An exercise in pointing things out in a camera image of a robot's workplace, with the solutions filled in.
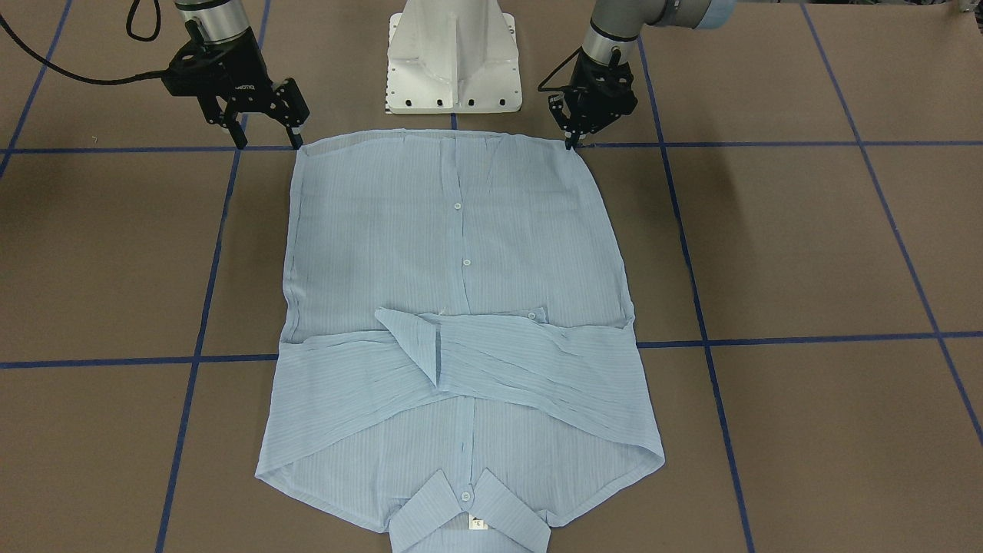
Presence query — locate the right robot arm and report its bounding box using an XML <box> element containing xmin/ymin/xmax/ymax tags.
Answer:
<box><xmin>162</xmin><ymin>1</ymin><xmax>310</xmax><ymax>150</ymax></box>

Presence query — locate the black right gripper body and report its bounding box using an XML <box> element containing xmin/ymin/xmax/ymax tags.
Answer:
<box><xmin>162</xmin><ymin>29</ymin><xmax>310</xmax><ymax>131</ymax></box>

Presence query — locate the light blue button-up shirt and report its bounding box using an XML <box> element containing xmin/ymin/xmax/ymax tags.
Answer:
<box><xmin>255</xmin><ymin>129</ymin><xmax>666</xmax><ymax>552</ymax></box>

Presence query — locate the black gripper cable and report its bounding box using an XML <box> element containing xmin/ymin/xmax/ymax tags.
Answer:
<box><xmin>538</xmin><ymin>48</ymin><xmax>584</xmax><ymax>94</ymax></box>
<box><xmin>0</xmin><ymin>0</ymin><xmax>174</xmax><ymax>85</ymax></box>

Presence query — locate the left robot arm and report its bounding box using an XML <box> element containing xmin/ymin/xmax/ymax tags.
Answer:
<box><xmin>537</xmin><ymin>1</ymin><xmax>735</xmax><ymax>150</ymax></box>

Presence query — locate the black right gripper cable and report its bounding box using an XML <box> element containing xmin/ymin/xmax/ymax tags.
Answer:
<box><xmin>0</xmin><ymin>0</ymin><xmax>174</xmax><ymax>85</ymax></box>

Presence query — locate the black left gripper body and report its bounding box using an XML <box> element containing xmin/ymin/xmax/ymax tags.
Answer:
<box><xmin>548</xmin><ymin>47</ymin><xmax>638</xmax><ymax>141</ymax></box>

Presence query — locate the white camera pillar with base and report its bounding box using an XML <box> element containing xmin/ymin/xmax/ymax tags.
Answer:
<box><xmin>386</xmin><ymin>1</ymin><xmax>523</xmax><ymax>114</ymax></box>

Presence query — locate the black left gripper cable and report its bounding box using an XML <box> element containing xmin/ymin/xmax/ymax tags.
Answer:
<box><xmin>538</xmin><ymin>48</ymin><xmax>584</xmax><ymax>94</ymax></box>

